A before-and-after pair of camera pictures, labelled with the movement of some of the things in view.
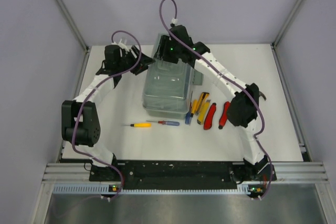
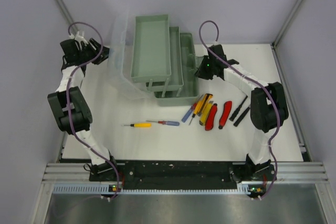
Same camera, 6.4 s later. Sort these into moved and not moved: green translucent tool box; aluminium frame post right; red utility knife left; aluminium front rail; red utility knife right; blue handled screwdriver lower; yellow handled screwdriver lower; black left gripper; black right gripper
Moved: green translucent tool box; black right gripper; black left gripper
Not moved: aluminium front rail; red utility knife right; yellow handled screwdriver lower; blue handled screwdriver lower; aluminium frame post right; red utility knife left
